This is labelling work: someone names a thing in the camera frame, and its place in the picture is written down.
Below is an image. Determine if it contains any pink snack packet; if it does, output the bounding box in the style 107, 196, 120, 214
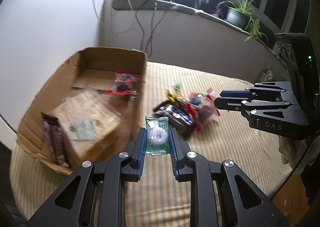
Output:
207, 88, 220, 100

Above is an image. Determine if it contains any green mint candy packet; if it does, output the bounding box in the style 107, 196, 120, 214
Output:
145, 117, 170, 156

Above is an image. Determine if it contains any dark dates clear bag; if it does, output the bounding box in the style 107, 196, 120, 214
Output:
194, 95, 220, 127

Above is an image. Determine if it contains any colourful snack packet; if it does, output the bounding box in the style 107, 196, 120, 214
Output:
189, 92, 206, 105

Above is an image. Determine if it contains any snickers bar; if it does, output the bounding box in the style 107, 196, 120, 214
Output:
153, 100, 196, 139
41, 113, 69, 167

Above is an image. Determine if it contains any yellow candy wrapper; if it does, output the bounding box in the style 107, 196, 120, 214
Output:
166, 90, 182, 107

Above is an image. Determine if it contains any small green-white candy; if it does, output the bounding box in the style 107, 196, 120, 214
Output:
173, 82, 182, 92

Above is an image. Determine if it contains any small red-edged snack bag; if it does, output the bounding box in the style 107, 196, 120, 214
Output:
104, 71, 141, 96

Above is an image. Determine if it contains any white gloved hand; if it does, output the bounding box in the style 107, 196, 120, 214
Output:
278, 136, 319, 174

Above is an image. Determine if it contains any green snack bag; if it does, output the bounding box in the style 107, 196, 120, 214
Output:
255, 66, 275, 83

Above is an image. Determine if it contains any potted spider plant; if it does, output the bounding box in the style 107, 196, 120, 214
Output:
217, 0, 268, 42

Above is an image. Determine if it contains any brown cardboard box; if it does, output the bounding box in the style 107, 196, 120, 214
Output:
17, 47, 147, 174

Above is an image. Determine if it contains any grey windowsill cover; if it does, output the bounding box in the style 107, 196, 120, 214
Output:
112, 0, 288, 68

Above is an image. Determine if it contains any white cable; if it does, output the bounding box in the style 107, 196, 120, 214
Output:
89, 0, 137, 35

